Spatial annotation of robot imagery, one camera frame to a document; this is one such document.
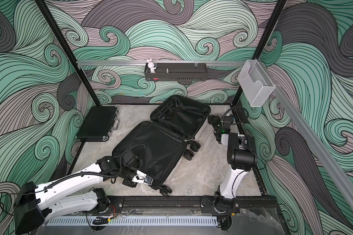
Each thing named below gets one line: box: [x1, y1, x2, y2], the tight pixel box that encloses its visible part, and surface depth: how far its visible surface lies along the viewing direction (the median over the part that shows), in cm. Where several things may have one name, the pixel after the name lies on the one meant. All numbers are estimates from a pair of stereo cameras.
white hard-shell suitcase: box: [111, 94, 211, 197], surface depth 92 cm
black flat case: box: [75, 105, 121, 142], surface depth 103 cm
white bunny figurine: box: [146, 58, 157, 73], surface depth 90 cm
